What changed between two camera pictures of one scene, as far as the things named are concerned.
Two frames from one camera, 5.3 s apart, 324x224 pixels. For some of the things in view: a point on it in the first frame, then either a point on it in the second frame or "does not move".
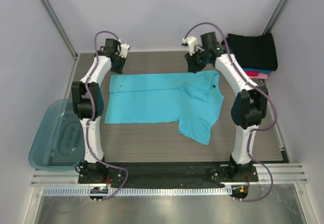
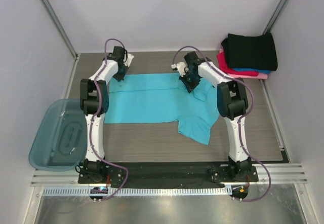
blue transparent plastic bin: [58, 143] does not move
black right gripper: [192, 65] -> [190, 81]
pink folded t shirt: [260, 75] does not move
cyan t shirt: [193, 99] does not move
